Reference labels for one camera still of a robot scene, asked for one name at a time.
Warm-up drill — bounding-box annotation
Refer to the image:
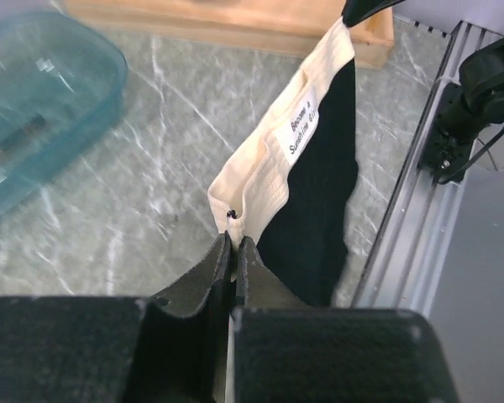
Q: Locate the aluminium mounting rail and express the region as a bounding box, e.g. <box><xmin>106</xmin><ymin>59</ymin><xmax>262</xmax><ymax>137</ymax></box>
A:
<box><xmin>350</xmin><ymin>15</ymin><xmax>504</xmax><ymax>311</ymax></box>

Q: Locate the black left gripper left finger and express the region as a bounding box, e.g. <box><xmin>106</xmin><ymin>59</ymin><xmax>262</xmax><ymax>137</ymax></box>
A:
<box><xmin>149</xmin><ymin>233</ymin><xmax>232</xmax><ymax>402</ymax></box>

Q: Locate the black underwear beige waistband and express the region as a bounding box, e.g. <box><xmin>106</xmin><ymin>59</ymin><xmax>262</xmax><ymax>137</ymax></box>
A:
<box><xmin>207</xmin><ymin>20</ymin><xmax>358</xmax><ymax>306</ymax></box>

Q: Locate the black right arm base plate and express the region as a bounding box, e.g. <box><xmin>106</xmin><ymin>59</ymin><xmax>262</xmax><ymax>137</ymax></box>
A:
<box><xmin>417</xmin><ymin>76</ymin><xmax>472</xmax><ymax>184</ymax></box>

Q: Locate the wooden drying rack frame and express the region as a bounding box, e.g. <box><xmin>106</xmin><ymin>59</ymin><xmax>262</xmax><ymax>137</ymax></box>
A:
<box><xmin>62</xmin><ymin>0</ymin><xmax>395</xmax><ymax>70</ymax></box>

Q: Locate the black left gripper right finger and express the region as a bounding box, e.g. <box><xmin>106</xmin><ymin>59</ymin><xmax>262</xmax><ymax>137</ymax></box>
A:
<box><xmin>234</xmin><ymin>237</ymin><xmax>307</xmax><ymax>402</ymax></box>

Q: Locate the teal transparent plastic bin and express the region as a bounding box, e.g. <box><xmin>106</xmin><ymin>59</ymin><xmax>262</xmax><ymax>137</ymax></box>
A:
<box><xmin>0</xmin><ymin>12</ymin><xmax>128</xmax><ymax>217</ymax></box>

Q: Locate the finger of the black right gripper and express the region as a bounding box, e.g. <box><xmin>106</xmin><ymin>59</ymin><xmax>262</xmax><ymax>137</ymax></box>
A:
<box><xmin>341</xmin><ymin>0</ymin><xmax>405</xmax><ymax>26</ymax></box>

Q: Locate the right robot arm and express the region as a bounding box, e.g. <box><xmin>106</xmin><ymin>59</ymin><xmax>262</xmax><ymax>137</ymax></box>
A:
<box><xmin>422</xmin><ymin>21</ymin><xmax>504</xmax><ymax>147</ymax></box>

